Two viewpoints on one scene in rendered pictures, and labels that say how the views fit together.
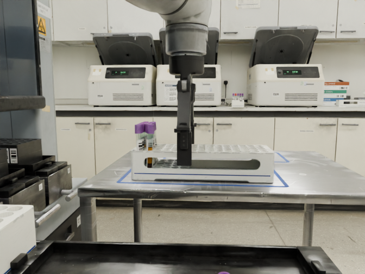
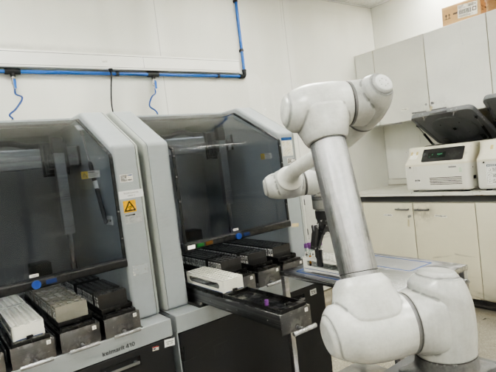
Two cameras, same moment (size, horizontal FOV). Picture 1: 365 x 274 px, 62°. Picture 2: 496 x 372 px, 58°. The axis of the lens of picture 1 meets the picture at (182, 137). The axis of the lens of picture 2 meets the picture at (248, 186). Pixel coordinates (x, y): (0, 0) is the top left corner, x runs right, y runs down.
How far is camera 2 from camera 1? 1.45 m
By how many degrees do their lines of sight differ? 51
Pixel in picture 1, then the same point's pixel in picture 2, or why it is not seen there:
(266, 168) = not seen: hidden behind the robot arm
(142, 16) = (465, 84)
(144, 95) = (463, 178)
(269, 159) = not seen: hidden behind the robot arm
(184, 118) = (313, 243)
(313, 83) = not seen: outside the picture
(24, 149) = (277, 249)
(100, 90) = (417, 175)
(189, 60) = (319, 214)
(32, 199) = (271, 274)
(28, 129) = (286, 237)
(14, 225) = (234, 279)
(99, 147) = (420, 235)
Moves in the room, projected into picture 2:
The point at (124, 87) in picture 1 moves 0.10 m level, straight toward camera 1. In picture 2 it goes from (440, 170) to (436, 171)
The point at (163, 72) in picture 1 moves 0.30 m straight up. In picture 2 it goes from (486, 149) to (481, 107)
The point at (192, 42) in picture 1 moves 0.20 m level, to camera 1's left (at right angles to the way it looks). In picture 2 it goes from (318, 205) to (283, 205)
